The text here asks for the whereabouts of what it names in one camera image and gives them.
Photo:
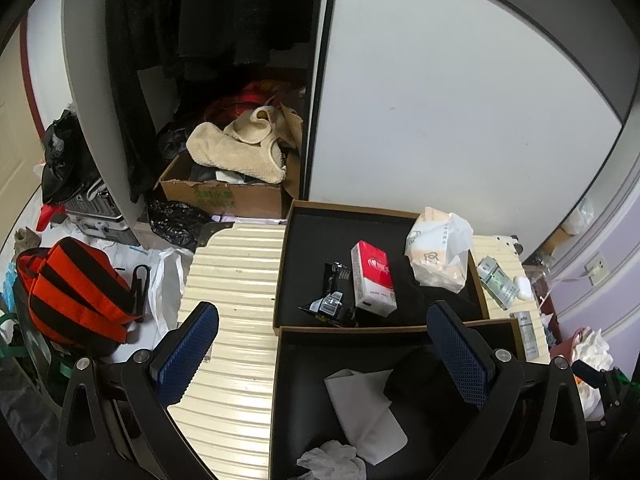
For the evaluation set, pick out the white wall outlet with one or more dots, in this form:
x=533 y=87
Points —
x=596 y=270

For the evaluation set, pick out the shallow black-lined cardboard box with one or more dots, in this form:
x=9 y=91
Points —
x=310 y=240

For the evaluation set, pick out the black plastic bag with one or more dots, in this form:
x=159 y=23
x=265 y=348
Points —
x=175 y=222
x=65 y=160

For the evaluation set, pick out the orange black striped backpack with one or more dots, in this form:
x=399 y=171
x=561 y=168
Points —
x=75 y=295

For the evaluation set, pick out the cream ribbed suitcase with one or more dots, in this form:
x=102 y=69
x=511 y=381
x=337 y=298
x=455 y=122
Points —
x=235 y=280

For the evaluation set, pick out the black plastic clip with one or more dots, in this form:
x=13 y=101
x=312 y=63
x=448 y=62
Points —
x=141 y=290

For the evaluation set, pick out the white paper sheet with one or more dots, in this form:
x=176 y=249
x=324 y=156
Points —
x=360 y=410

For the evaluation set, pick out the red pocket tissue packet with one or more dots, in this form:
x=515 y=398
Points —
x=372 y=280

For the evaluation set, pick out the cream door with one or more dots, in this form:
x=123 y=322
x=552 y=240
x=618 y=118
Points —
x=15 y=135

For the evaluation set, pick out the red trash bin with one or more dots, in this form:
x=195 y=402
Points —
x=570 y=347

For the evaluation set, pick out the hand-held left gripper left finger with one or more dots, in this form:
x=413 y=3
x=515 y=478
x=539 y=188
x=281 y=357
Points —
x=185 y=355

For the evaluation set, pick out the red plaid cloth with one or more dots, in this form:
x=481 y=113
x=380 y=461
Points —
x=245 y=97

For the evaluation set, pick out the cream fleece garment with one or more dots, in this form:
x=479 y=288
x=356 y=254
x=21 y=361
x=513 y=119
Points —
x=225 y=152

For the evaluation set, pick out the open green cigarette pack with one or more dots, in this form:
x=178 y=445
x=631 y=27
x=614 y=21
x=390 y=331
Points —
x=497 y=282

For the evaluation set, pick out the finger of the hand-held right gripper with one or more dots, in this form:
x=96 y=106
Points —
x=585 y=371

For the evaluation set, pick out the crumpled white tissue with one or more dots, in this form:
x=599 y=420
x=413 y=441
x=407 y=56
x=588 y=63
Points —
x=330 y=462

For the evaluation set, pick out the soft tissue pack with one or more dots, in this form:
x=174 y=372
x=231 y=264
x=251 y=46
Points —
x=435 y=255

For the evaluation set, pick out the brown cardboard box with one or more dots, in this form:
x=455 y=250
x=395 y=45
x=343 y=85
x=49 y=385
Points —
x=225 y=200

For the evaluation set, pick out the row of hanging black clothes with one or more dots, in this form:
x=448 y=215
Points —
x=150 y=35

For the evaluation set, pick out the silver cigarette pack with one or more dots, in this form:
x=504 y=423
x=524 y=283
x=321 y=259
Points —
x=530 y=340

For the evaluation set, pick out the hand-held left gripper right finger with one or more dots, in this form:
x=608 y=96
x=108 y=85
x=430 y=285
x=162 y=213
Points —
x=460 y=355

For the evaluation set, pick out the black printed packet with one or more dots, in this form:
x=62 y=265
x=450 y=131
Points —
x=330 y=305

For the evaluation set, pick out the white earbuds case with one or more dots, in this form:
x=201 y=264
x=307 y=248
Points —
x=523 y=289

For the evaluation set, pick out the white wardrobe sliding door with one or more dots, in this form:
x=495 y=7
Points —
x=450 y=110

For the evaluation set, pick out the silver metal suitcase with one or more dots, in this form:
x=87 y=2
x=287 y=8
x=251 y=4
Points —
x=95 y=210

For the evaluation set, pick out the white plastic bag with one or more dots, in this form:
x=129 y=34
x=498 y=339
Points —
x=170 y=280
x=580 y=217

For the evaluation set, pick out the deep black-lined cardboard box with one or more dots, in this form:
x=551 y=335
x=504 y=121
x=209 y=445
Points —
x=300 y=385

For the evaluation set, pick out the red bin with tissues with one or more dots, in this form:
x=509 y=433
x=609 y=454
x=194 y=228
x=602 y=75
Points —
x=595 y=350

